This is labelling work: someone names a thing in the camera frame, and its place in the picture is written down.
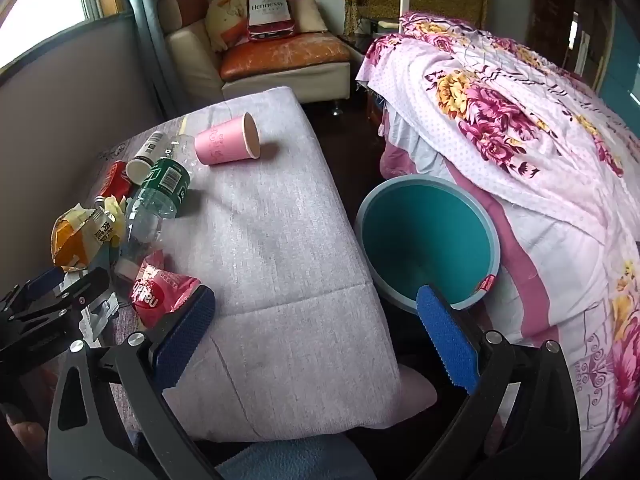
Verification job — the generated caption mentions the red snack wrapper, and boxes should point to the red snack wrapper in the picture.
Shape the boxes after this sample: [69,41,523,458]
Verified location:
[129,249,201,328]

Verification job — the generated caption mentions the cream leather sofa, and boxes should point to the cream leather sofa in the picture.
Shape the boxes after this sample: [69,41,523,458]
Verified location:
[157,0,351,106]

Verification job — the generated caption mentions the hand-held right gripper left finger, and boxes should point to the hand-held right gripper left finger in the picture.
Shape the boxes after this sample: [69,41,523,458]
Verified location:
[47,285,223,480]

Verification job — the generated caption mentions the pink paper cup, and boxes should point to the pink paper cup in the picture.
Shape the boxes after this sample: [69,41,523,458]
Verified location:
[194,111,262,167]

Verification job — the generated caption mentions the yellow cartoon cushion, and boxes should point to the yellow cartoon cushion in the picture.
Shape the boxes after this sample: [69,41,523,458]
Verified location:
[205,0,251,53]

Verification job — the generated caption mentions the yellow patterned napkin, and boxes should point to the yellow patterned napkin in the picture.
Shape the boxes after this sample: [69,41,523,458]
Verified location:
[97,195,128,246]

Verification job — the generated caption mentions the beige pillow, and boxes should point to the beige pillow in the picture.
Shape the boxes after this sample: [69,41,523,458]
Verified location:
[287,0,328,33]

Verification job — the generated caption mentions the clear plastic bottle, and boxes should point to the clear plastic bottle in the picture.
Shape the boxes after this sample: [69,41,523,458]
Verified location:
[167,132,198,166]

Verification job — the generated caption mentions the person's left hand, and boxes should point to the person's left hand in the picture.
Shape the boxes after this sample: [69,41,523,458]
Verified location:
[10,420,48,456]

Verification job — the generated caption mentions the pink white bedsheet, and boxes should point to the pink white bedsheet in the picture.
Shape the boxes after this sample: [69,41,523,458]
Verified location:
[380,110,640,476]

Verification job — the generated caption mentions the blue cloth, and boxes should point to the blue cloth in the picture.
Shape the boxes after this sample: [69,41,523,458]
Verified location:
[215,432,376,480]

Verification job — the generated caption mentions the teal plastic bucket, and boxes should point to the teal plastic bucket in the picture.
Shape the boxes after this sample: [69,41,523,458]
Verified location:
[354,175,501,315]

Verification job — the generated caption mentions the bottle shaped pillow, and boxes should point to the bottle shaped pillow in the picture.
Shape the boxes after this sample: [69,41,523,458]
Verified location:
[246,0,296,41]

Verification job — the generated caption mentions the red drink can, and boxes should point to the red drink can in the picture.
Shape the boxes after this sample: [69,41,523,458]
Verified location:
[96,160,132,202]

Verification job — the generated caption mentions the floral pink quilt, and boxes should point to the floral pink quilt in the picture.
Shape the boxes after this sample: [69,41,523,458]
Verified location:
[356,10,640,241]

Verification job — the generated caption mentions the orange seat cushion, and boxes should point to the orange seat cushion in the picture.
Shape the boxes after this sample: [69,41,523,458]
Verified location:
[219,35,351,81]

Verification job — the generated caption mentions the lilac tablecloth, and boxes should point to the lilac tablecloth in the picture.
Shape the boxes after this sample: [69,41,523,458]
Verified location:
[92,86,403,443]

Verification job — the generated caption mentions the orange white snack bag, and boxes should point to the orange white snack bag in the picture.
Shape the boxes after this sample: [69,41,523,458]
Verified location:
[51,204,126,272]

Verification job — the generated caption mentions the green label plastic bottle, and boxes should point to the green label plastic bottle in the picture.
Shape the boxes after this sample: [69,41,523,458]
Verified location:
[116,157,193,281]

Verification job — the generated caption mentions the dark wooden door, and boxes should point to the dark wooden door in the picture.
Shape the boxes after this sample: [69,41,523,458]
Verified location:
[527,0,613,86]

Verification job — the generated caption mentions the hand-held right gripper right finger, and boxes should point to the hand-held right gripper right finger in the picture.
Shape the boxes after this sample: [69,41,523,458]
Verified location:
[415,285,581,480]

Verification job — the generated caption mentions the white small bottle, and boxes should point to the white small bottle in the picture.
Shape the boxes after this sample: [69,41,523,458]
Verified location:
[125,131,168,181]

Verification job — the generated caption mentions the teal cabinet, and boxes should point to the teal cabinet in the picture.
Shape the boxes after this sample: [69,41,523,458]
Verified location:
[597,10,640,126]

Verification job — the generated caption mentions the grey blue curtain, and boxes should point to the grey blue curtain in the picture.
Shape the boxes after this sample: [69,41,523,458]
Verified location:
[120,0,173,121]

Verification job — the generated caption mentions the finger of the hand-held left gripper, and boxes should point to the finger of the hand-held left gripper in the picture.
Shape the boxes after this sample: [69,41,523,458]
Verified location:
[0,266,68,311]
[7,266,112,333]

